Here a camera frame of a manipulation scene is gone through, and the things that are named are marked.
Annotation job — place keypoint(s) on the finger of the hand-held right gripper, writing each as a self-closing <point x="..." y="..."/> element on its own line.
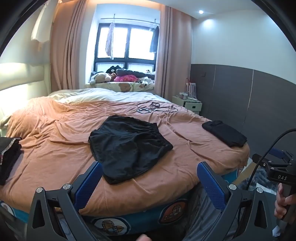
<point x="260" y="160"/>
<point x="278" y="153"/>

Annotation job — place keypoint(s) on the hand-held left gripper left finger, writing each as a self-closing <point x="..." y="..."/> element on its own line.
<point x="89" y="183"/>

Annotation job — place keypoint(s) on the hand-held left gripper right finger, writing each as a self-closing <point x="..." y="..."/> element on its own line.
<point x="211" y="185"/>

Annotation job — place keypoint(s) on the black pants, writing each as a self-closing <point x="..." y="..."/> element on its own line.
<point x="129" y="148"/>

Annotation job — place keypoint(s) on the person's right hand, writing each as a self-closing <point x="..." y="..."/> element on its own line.
<point x="281" y="201"/>

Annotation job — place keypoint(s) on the person's left hand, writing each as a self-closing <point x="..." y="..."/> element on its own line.
<point x="143" y="238"/>

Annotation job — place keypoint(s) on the grey fluffy rug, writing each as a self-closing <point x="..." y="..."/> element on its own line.
<point x="261" y="182"/>

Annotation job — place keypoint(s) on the grey striped cloth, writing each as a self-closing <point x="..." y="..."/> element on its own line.
<point x="201" y="215"/>

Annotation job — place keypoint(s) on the folded black garment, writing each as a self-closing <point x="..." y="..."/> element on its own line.
<point x="224" y="133"/>

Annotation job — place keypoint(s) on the bed with orange blanket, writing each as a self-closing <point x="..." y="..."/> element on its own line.
<point x="57" y="139"/>

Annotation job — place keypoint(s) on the white nightstand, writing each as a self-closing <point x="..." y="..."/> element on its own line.
<point x="190" y="106"/>

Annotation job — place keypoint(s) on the stack of dark clothes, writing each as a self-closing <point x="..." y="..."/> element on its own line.
<point x="8" y="157"/>

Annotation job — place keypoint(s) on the cream duvet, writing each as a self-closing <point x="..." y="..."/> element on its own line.
<point x="104" y="95"/>

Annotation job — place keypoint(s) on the smartphone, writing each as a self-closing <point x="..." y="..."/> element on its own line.
<point x="143" y="111"/>

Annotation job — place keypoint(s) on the bear print cushion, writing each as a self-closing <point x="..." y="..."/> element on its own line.
<point x="122" y="87"/>

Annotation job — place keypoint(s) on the cream plush dog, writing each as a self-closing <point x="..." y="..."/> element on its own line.
<point x="99" y="77"/>

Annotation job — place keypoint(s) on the pink plush toy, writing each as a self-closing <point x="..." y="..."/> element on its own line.
<point x="126" y="78"/>

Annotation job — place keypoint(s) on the small plush toys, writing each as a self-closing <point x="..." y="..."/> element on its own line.
<point x="144" y="82"/>

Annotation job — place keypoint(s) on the black plush toy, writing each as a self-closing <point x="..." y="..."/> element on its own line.
<point x="114" y="69"/>

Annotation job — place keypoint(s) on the dark cloth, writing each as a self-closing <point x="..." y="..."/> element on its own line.
<point x="138" y="73"/>

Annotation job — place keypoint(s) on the cream padded headboard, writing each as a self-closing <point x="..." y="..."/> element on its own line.
<point x="20" y="81"/>

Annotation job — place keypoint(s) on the pink curtain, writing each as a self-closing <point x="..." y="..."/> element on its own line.
<point x="168" y="53"/>
<point x="67" y="51"/>

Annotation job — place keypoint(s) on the hanging light garment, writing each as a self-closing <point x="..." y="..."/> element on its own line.
<point x="109" y="41"/>

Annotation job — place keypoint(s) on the window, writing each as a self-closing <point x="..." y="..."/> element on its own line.
<point x="138" y="41"/>

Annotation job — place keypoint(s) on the hanging dark garment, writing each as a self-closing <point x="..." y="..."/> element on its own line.
<point x="154" y="40"/>

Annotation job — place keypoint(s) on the white hanging garment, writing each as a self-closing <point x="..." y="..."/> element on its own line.
<point x="41" y="25"/>

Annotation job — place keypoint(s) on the clothes rail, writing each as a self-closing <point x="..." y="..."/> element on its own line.
<point x="129" y="19"/>

